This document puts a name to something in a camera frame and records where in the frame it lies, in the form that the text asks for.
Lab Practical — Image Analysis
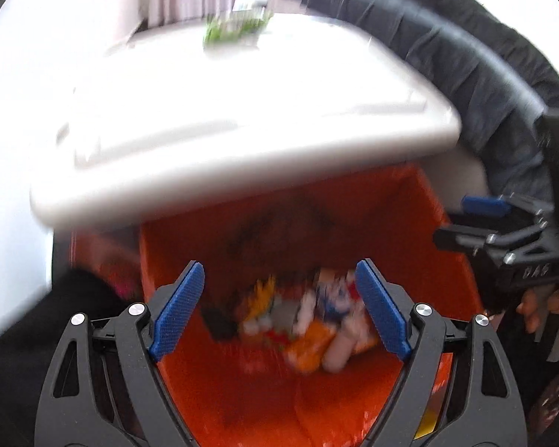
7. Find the green snack bag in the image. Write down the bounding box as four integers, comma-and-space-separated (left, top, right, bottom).
203, 7, 274, 48

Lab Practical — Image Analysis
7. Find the orange trash bin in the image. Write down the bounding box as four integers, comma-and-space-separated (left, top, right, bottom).
140, 165, 483, 446

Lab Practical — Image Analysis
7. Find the person's right hand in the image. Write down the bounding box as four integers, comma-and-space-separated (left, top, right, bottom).
516, 289, 559, 333

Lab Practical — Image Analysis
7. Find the dark blanket on bed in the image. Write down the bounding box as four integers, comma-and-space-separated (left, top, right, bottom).
300, 0, 559, 201

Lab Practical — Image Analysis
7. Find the beige bottle with black label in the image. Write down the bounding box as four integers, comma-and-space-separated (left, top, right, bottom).
321, 326, 359, 373

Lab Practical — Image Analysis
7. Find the blue white carton box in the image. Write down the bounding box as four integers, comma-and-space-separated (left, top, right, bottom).
315, 269, 359, 324

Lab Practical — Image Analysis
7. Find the orange drink pouch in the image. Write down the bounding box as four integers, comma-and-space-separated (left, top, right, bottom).
283, 320, 381, 375

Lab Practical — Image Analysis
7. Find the orange toy dinosaur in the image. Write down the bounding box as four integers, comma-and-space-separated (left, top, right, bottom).
236, 276, 277, 325

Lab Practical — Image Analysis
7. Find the white plastic storage box lid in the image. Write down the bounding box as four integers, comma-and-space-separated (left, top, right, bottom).
30, 13, 461, 230

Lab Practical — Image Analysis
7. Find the white bed frame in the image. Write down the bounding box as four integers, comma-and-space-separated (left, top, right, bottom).
418, 146, 491, 211

